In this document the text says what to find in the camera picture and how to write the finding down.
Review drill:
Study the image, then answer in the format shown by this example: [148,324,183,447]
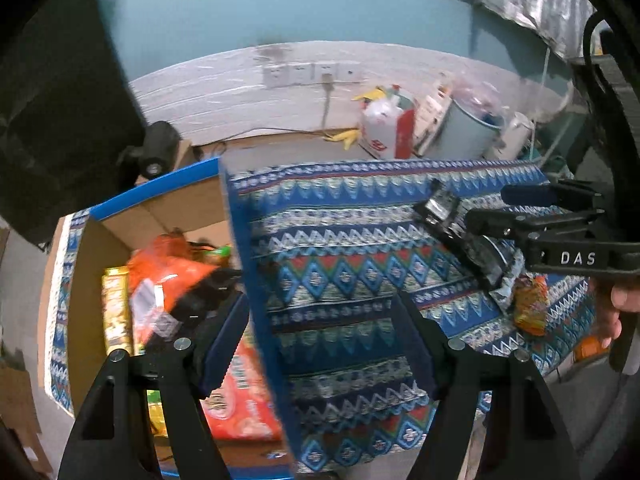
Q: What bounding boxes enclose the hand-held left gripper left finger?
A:
[57,291,250,480]

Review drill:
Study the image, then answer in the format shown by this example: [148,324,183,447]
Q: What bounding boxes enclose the blue patterned blanket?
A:
[45,157,598,473]

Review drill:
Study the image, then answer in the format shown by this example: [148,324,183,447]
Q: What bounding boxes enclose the green snack packet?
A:
[192,244,233,268]

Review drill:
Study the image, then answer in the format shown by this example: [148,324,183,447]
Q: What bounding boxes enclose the light blue trash bin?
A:
[435,95,506,161]

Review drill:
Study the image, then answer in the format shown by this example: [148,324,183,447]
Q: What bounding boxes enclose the long yellow snack packet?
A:
[101,266,135,356]

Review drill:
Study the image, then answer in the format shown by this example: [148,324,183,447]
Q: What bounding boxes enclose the small orange snack packet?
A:
[512,275,551,336]

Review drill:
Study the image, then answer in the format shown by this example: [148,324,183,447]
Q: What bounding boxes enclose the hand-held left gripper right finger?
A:
[394,291,572,480]

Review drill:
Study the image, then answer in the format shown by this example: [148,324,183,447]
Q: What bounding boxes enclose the person's right hand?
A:
[587,275,624,349]

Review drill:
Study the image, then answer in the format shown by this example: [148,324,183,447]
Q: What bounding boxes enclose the red-orange snack packet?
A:
[202,335,283,441]

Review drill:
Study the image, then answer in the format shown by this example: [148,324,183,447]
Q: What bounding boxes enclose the blue cardboard box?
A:
[65,157,301,480]

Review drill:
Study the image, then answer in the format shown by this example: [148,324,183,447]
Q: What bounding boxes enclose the black covered cabinet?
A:
[0,0,148,246]

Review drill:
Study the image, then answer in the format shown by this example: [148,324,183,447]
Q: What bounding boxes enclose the red white carton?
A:
[360,95,403,158]

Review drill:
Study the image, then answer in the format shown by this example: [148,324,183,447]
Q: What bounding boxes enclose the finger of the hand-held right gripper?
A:
[465,207,601,253]
[501,178,608,211]

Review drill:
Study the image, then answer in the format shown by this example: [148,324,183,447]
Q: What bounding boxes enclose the black cylinder device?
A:
[117,121,182,178]

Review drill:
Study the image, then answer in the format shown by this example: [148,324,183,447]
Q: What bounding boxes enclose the black sachet strip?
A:
[412,178,526,306]

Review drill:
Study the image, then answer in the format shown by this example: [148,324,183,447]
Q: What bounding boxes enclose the white cord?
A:
[530,47,551,156]

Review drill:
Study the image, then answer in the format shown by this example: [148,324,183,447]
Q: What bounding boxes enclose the grey plug cable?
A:
[320,72,335,131]

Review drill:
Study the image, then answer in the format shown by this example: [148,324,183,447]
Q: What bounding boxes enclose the white kettle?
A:
[485,111,536,161]

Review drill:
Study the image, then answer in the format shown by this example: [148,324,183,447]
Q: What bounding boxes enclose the brown cardboard piece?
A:
[0,350,56,476]

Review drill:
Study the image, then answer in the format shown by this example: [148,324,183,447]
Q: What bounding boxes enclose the banana peel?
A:
[322,128,361,150]
[351,86,388,103]

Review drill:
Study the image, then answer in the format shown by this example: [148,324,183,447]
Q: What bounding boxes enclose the short yellow snack packet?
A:
[147,390,168,436]

